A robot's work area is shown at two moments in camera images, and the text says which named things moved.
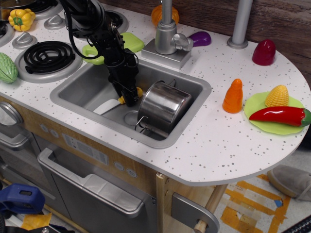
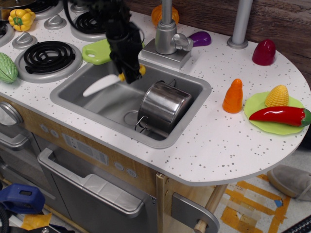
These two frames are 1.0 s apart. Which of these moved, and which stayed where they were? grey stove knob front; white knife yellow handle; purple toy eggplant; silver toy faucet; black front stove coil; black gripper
Moved: black gripper; white knife yellow handle
Stayed: black front stove coil; purple toy eggplant; silver toy faucet; grey stove knob front
